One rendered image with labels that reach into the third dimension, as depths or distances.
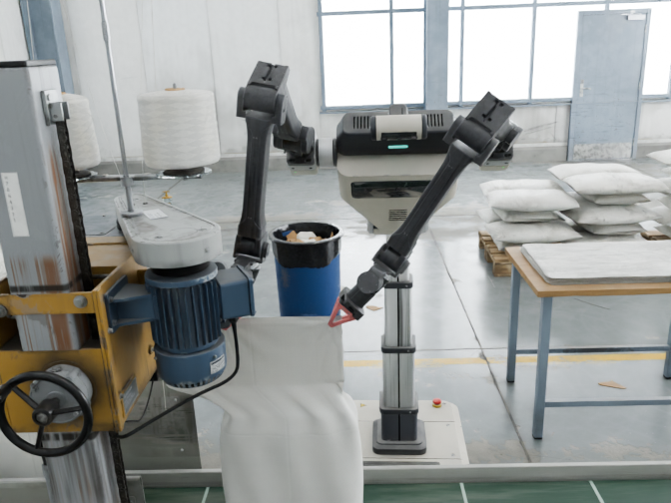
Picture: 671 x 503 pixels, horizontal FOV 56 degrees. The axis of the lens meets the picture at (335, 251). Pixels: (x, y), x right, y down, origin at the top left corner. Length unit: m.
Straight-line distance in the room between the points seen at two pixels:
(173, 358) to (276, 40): 8.46
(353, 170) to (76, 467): 1.12
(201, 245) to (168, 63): 8.71
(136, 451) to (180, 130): 1.37
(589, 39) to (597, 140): 1.44
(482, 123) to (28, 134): 0.93
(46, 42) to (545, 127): 7.29
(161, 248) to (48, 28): 9.06
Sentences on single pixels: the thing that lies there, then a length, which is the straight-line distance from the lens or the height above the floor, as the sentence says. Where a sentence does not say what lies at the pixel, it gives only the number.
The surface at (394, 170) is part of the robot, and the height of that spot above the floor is 1.39.
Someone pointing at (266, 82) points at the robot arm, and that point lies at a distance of 1.51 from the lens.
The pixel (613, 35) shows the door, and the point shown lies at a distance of 10.19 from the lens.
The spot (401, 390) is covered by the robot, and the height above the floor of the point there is 0.51.
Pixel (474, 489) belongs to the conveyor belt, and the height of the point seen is 0.38.
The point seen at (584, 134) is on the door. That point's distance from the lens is 10.19.
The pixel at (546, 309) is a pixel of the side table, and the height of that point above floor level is 0.65.
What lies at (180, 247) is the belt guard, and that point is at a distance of 1.26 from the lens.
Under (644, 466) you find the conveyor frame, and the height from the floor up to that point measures 0.41.
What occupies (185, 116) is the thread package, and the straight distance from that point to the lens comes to 1.37.
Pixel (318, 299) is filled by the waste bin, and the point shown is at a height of 0.26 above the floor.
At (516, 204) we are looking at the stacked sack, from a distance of 4.98.
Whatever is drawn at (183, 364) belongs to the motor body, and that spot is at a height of 1.15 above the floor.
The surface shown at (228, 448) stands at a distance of 1.86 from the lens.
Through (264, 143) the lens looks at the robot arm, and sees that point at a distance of 1.51.
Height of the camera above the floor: 1.76
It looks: 18 degrees down
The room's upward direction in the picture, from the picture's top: 2 degrees counter-clockwise
